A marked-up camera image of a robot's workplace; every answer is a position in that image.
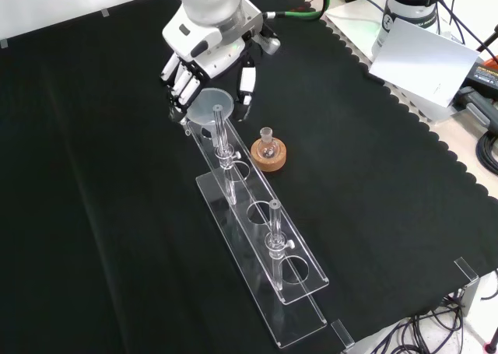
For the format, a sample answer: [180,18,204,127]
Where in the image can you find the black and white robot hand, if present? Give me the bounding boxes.
[160,0,282,124]

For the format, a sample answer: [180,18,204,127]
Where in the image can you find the translucent plastic funnel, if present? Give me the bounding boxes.
[186,88,237,141]

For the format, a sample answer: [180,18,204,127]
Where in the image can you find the clear acrylic funnel stand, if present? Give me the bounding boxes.
[184,103,330,350]

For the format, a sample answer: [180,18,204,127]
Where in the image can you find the small round-bottom glass flask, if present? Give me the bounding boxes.
[257,127,279,161]

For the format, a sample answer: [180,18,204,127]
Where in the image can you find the pale base board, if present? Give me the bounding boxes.
[324,0,464,124]

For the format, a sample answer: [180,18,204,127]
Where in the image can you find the black bench cloth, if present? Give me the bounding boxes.
[0,0,498,354]

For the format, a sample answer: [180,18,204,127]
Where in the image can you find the white card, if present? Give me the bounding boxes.
[368,18,482,109]

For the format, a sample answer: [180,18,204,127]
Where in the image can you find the black tripod leg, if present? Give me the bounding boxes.
[476,23,498,54]

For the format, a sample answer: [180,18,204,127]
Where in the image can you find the clear cloth clip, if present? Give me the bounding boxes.
[330,319,355,348]
[454,257,479,282]

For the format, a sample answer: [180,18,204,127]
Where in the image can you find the green cable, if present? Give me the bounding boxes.
[264,0,331,20]

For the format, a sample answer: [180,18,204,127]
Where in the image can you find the cork ring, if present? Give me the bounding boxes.
[250,138,288,174]

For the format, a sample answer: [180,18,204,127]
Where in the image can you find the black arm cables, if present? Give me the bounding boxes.
[433,0,482,50]

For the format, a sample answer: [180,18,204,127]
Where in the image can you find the black grey clamp handle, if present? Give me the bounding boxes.
[453,87,498,131]

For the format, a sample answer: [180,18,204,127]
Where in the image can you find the coiled black cable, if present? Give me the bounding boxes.
[476,130,498,176]

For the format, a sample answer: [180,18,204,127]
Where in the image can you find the black cable bundle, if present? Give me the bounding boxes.
[373,291,498,354]

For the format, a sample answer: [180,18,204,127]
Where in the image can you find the grey metal bracket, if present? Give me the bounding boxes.
[461,278,480,324]

